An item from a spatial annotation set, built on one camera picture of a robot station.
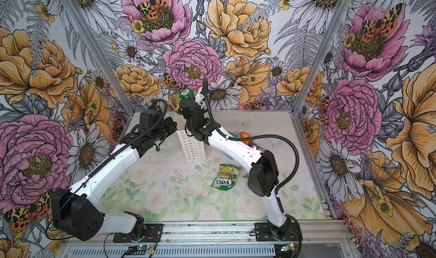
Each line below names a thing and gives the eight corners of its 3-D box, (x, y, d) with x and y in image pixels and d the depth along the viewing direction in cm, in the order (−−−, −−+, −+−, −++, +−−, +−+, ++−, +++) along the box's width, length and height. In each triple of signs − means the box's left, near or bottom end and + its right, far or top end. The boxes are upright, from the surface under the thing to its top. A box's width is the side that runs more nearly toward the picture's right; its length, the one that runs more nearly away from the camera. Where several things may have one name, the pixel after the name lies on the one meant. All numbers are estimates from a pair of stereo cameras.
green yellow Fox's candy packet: (213, 187, 89) (212, 182, 84) (221, 167, 97) (221, 161, 92) (232, 194, 87) (233, 189, 82) (239, 173, 94) (240, 167, 89)
